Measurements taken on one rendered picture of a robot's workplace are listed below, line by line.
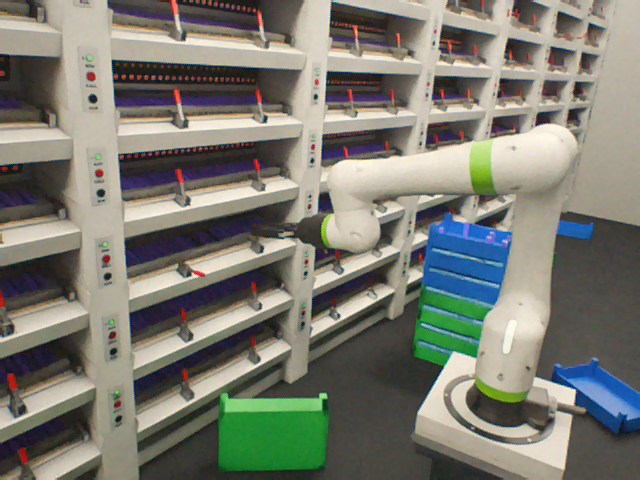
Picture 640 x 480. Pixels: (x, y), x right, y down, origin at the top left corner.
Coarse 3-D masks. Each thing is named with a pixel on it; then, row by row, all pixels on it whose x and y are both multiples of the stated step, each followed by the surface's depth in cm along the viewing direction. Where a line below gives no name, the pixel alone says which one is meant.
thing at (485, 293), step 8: (424, 264) 196; (424, 272) 197; (432, 272) 195; (424, 280) 198; (432, 280) 196; (440, 280) 194; (448, 280) 193; (456, 280) 191; (464, 280) 190; (448, 288) 194; (456, 288) 192; (464, 288) 190; (472, 288) 189; (480, 288) 187; (488, 288) 186; (496, 288) 184; (472, 296) 189; (480, 296) 188; (488, 296) 186; (496, 296) 185
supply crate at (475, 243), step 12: (432, 228) 191; (444, 228) 207; (456, 228) 206; (468, 228) 204; (480, 228) 201; (432, 240) 192; (444, 240) 189; (456, 240) 187; (468, 240) 185; (480, 240) 201; (468, 252) 186; (480, 252) 184; (492, 252) 181; (504, 252) 179
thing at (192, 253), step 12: (228, 240) 153; (240, 240) 156; (180, 252) 141; (192, 252) 142; (204, 252) 146; (144, 264) 132; (156, 264) 134; (168, 264) 137; (132, 276) 128; (144, 276) 130
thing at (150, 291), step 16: (192, 224) 154; (272, 240) 165; (288, 240) 168; (224, 256) 149; (240, 256) 152; (256, 256) 154; (272, 256) 160; (176, 272) 137; (208, 272) 141; (224, 272) 146; (240, 272) 152; (128, 288) 121; (144, 288) 128; (160, 288) 129; (176, 288) 134; (192, 288) 139; (144, 304) 128
